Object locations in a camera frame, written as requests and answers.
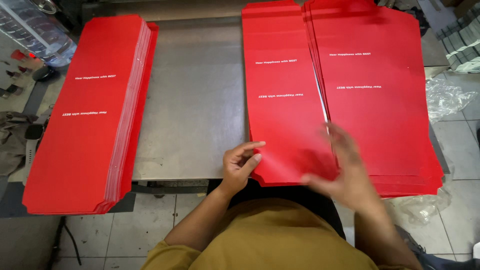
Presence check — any person's right hand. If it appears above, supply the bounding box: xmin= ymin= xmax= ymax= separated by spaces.
xmin=301 ymin=122 xmax=380 ymax=213

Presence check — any person's left hand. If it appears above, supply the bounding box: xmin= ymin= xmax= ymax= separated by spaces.
xmin=218 ymin=141 xmax=266 ymax=197

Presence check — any red printed cardboard sheet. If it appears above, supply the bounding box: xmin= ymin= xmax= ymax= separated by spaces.
xmin=241 ymin=0 xmax=340 ymax=187

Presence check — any stack of red printed cardboards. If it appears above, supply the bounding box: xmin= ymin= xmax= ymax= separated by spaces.
xmin=301 ymin=0 xmax=445 ymax=198
xmin=22 ymin=14 xmax=160 ymax=215

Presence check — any person's mustard yellow shirt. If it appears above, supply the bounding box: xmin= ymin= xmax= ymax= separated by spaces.
xmin=140 ymin=197 xmax=413 ymax=270

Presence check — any clear plastic sheet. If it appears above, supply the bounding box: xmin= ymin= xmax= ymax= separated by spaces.
xmin=389 ymin=174 xmax=455 ymax=226

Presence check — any grey shoe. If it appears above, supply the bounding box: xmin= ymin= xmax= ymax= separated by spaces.
xmin=395 ymin=224 xmax=429 ymax=260

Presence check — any crumpled clear plastic wrap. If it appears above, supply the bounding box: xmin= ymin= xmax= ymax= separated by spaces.
xmin=425 ymin=77 xmax=479 ymax=123

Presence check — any heap of grey folded cartons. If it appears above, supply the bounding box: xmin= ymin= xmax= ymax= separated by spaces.
xmin=434 ymin=7 xmax=480 ymax=74

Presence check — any black round knob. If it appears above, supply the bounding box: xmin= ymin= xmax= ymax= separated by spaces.
xmin=31 ymin=65 xmax=58 ymax=82

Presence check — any brown crumpled cloth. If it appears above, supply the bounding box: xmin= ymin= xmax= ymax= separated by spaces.
xmin=0 ymin=111 xmax=39 ymax=178

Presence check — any clear plastic water bottle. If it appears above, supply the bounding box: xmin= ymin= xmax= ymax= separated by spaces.
xmin=0 ymin=0 xmax=78 ymax=68

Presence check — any black cable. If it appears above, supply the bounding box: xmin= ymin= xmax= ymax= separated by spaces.
xmin=55 ymin=217 xmax=83 ymax=267

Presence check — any grey strap smartwatch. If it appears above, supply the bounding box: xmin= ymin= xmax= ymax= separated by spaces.
xmin=23 ymin=112 xmax=54 ymax=185

